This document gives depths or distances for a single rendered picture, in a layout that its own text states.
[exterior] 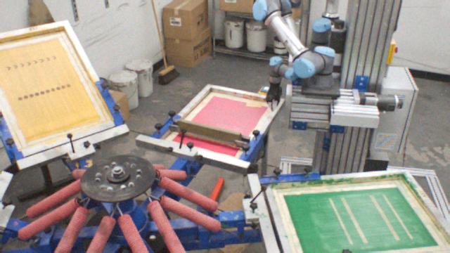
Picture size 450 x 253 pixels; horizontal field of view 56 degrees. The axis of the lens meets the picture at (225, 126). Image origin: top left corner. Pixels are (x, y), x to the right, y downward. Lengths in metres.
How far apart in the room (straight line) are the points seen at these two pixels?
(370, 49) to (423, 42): 3.26
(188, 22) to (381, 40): 3.36
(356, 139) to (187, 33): 3.26
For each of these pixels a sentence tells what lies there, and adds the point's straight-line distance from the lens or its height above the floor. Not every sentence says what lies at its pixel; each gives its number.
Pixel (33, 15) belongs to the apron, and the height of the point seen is 1.28.
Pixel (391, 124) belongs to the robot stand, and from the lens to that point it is 2.87.
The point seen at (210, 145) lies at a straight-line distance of 2.51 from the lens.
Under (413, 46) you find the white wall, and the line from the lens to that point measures 5.93.
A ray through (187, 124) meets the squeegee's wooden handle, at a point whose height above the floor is 1.05.
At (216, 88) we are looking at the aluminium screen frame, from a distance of 3.05.
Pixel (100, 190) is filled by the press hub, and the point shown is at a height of 1.31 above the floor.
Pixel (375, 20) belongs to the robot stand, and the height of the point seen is 1.62.
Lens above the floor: 2.39
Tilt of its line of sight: 32 degrees down
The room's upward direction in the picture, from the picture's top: straight up
